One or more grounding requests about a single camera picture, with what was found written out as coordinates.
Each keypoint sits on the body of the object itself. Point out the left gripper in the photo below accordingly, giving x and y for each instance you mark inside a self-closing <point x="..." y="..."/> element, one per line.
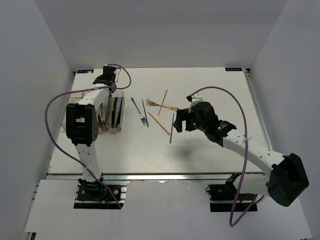
<point x="99" y="78"/>

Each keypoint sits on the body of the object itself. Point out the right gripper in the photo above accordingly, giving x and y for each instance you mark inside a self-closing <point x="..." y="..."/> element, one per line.
<point x="184" y="115"/>

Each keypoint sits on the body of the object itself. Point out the black spoon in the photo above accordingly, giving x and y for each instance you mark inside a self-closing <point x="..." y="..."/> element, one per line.
<point x="109" y="92"/>

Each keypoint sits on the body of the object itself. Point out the black knife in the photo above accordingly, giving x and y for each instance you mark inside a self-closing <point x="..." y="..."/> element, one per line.
<point x="113" y="113"/>

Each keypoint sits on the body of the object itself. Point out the orange chopstick long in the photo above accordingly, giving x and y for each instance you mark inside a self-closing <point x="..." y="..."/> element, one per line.
<point x="166" y="131"/>

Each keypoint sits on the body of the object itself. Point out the blue knife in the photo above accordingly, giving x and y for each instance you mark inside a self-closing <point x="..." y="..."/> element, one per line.
<point x="119" y="113"/>

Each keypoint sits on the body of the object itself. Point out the rainbow spoon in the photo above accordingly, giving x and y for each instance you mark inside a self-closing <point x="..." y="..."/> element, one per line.
<point x="100" y="114"/>

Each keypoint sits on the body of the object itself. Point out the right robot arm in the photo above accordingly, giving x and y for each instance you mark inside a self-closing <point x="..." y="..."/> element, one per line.
<point x="283" y="177"/>

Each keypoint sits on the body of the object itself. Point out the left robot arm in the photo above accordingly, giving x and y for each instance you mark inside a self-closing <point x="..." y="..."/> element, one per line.
<point x="82" y="128"/>

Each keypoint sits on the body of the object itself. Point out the left blue table label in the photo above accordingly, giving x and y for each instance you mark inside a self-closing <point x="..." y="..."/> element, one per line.
<point x="84" y="71"/>

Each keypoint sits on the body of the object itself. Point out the blue table label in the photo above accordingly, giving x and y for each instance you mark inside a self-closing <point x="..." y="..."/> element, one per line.
<point x="233" y="69"/>
<point x="84" y="71"/>

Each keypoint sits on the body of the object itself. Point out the clear four-compartment container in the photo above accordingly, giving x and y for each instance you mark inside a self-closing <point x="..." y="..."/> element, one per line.
<point x="106" y="112"/>

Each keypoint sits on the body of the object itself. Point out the orange chopstick short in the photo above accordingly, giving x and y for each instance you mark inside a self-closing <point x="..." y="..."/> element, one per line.
<point x="162" y="102"/>

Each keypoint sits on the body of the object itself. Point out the gold ornate fork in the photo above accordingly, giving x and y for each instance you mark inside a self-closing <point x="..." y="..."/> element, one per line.
<point x="154" y="104"/>

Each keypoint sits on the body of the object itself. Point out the rainbow fork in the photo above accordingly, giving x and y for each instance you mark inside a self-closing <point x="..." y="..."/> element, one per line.
<point x="142" y="118"/>

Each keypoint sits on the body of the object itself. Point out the right blue table label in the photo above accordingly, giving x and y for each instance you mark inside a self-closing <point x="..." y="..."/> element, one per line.
<point x="233" y="69"/>

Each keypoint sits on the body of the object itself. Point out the aluminium table frame rail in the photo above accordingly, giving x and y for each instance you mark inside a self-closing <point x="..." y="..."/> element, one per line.
<point x="257" y="109"/>

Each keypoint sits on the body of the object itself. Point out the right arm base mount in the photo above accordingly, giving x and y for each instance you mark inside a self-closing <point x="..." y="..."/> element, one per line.
<point x="221" y="196"/>

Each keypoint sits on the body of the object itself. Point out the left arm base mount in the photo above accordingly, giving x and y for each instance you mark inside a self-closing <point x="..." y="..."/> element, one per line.
<point x="95" y="196"/>

